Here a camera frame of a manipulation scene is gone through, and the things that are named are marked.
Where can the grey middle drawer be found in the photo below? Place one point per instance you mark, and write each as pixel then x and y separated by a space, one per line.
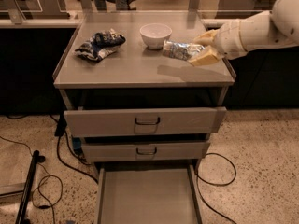
pixel 145 152

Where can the white ceramic bowl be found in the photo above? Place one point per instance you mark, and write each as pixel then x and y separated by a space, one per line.
pixel 154 34

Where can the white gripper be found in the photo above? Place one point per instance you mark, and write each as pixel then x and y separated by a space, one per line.
pixel 228 38

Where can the silver blue redbull can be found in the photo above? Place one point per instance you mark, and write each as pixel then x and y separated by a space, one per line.
pixel 181 51

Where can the grey bottom drawer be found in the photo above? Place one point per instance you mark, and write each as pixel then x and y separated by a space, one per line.
pixel 147 193

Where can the grey drawer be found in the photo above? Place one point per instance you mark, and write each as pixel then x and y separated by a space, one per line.
pixel 145 152
pixel 131 122
pixel 147 193

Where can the dark background desk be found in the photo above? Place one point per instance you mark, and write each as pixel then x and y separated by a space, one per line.
pixel 246 0

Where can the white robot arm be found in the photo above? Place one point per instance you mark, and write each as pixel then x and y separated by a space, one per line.
pixel 274 29

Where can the blue white chip bag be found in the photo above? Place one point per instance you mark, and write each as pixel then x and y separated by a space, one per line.
pixel 100 45

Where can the grey metal drawer cabinet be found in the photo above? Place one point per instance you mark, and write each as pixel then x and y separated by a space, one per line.
pixel 136 77

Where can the black metal stand pole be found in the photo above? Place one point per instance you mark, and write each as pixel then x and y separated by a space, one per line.
pixel 36 159

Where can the grey top drawer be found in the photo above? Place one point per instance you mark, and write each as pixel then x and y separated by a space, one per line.
pixel 131 122

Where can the white counter rail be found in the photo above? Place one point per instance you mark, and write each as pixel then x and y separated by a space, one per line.
pixel 67 23

